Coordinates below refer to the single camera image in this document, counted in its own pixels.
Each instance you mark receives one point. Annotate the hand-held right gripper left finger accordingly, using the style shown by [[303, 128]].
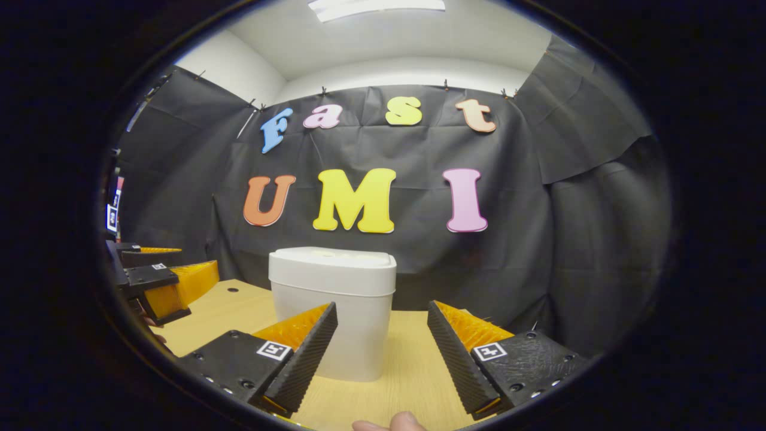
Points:
[[305, 359]]

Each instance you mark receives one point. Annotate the bright display screen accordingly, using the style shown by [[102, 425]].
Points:
[[114, 209]]

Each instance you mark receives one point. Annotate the wooden desktop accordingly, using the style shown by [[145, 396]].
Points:
[[407, 365]]

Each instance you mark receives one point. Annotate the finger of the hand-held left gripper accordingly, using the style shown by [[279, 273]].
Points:
[[191, 278], [146, 257]]

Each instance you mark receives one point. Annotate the white desktop garbage bin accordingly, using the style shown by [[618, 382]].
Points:
[[332, 281]]

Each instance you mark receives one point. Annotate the long ceiling light panel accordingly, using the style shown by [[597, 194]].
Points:
[[377, 8]]

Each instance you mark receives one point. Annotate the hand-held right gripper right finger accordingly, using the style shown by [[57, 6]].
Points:
[[458, 359]]

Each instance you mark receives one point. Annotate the black backdrop cloth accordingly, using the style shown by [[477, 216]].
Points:
[[538, 239]]

